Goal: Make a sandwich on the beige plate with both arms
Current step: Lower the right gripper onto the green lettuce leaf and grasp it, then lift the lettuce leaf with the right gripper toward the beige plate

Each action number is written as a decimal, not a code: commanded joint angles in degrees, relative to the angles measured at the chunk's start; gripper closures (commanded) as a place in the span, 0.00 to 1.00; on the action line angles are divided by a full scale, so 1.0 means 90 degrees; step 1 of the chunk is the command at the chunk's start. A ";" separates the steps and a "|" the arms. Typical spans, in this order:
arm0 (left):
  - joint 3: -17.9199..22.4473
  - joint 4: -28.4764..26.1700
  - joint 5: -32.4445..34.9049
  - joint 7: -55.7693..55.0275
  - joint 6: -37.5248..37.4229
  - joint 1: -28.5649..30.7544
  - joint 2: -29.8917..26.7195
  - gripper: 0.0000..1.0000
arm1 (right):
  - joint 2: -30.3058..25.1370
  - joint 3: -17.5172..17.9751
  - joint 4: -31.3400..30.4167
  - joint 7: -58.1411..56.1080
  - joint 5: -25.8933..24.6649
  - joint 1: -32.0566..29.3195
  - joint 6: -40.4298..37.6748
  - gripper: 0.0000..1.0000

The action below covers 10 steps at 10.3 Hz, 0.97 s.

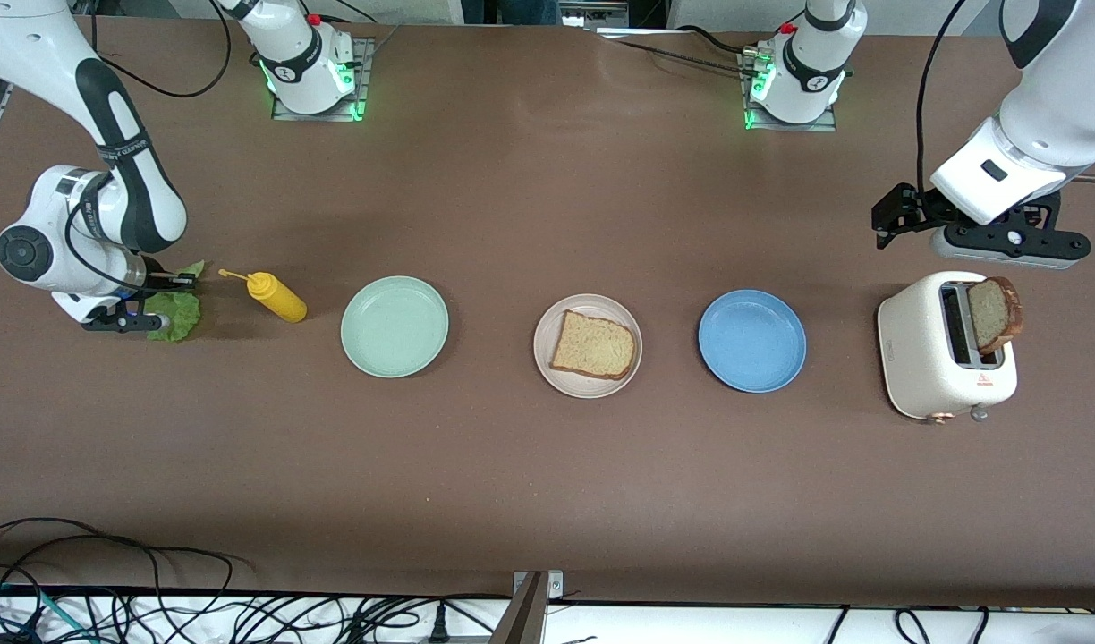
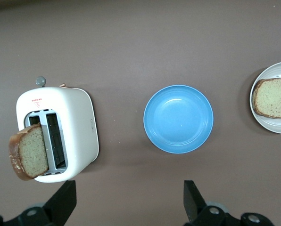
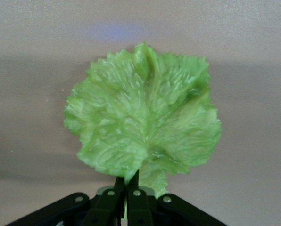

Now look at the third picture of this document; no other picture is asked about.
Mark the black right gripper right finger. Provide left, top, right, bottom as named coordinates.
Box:
left=125, top=169, right=228, bottom=226

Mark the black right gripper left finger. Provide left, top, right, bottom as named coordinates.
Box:
left=7, top=176, right=126, bottom=226

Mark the green lettuce leaf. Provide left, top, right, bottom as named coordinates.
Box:
left=64, top=41, right=223, bottom=200

